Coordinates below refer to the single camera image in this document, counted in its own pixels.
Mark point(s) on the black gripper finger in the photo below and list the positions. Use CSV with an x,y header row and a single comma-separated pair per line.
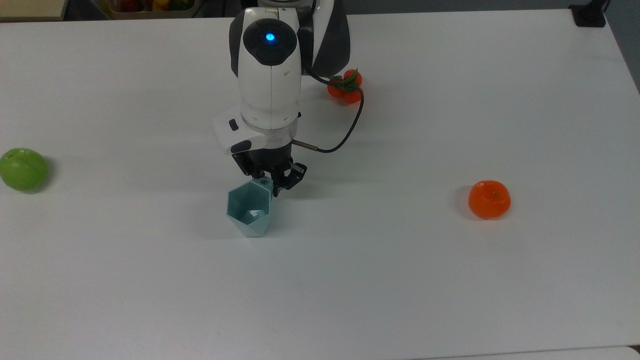
x,y
262,174
287,177

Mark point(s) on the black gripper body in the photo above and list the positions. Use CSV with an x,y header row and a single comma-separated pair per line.
x,y
265,162

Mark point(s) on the teal faceted mug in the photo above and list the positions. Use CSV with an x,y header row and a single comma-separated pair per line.
x,y
237,202

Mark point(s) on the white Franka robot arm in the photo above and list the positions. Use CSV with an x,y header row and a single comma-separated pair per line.
x,y
270,80

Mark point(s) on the small oranges with leaves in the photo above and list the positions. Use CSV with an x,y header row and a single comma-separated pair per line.
x,y
334,91

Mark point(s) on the orange tangerine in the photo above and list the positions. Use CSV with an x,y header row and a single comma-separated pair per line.
x,y
490,200

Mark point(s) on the tray of fruit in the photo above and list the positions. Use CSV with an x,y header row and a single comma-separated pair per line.
x,y
115,12

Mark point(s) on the green apple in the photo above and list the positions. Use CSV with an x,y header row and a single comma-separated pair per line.
x,y
22,170

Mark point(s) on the beige box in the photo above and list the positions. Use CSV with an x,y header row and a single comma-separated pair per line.
x,y
30,10

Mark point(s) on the black clamp mount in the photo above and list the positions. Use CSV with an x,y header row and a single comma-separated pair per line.
x,y
587,16

